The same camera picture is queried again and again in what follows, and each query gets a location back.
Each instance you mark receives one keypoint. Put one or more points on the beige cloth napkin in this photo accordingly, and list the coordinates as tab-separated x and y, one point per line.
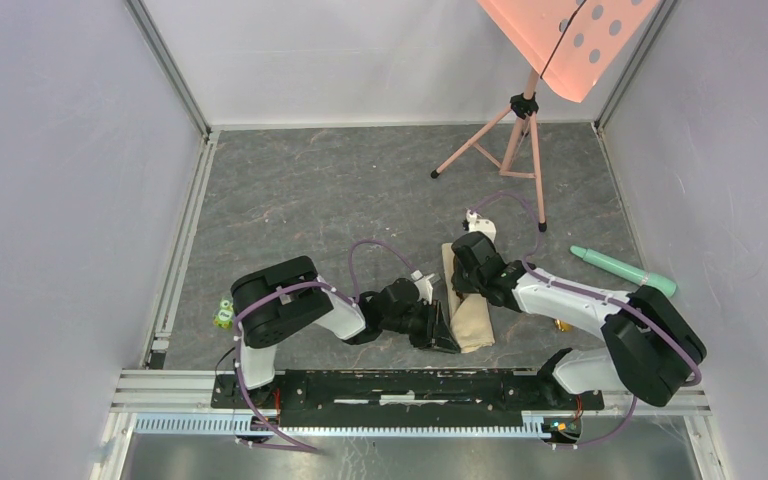
469	315

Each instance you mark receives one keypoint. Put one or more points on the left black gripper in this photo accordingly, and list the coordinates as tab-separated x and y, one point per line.
436	332

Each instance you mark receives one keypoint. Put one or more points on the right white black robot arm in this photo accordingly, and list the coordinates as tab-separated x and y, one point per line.
648	350

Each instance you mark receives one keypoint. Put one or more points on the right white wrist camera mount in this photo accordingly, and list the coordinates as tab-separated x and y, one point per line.
474	222

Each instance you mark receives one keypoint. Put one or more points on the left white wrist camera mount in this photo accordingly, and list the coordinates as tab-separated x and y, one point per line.
424	284

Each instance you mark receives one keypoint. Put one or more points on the gold spoon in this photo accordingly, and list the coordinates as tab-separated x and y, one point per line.
563	326

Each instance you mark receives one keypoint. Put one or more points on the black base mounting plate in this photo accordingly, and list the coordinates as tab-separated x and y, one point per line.
404	398

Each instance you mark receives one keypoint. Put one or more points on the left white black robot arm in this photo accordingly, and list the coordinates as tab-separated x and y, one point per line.
274	303

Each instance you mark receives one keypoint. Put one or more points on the small green toy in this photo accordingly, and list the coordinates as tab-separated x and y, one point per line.
224	316

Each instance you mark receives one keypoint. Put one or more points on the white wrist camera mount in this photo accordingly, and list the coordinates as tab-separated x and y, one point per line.
424	284
474	222

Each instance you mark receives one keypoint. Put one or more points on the white slotted cable duct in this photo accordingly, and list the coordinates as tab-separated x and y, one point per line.
246	425

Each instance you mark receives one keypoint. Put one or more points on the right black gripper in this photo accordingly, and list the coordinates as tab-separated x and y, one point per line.
460	284

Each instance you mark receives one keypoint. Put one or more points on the pink music stand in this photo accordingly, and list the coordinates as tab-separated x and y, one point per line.
568	46

